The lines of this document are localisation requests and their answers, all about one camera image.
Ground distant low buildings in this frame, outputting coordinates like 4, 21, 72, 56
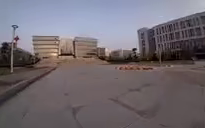
96, 47, 134, 60

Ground pale wide steps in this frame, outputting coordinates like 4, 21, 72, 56
36, 57, 109, 66

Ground round flower bed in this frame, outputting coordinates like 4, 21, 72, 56
115, 64, 157, 72

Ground grey paved plaza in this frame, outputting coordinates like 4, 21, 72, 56
0, 59, 205, 128

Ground pale striped building complex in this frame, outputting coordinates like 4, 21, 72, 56
31, 35, 99, 59

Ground dark hedge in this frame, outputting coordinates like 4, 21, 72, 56
99, 58, 198, 65

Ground low dark building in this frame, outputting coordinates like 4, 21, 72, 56
0, 46, 41, 67

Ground curved glass building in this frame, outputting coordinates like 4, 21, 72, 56
137, 8, 205, 61

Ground dark kerb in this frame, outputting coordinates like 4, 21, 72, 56
0, 65, 58, 113

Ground red sign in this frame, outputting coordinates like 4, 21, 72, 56
13, 35, 21, 43

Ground white lamp pole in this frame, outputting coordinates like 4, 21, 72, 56
9, 24, 20, 74

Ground brownish side pavement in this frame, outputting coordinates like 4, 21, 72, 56
0, 64, 56, 99

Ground dark tree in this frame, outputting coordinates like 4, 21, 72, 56
0, 41, 12, 64

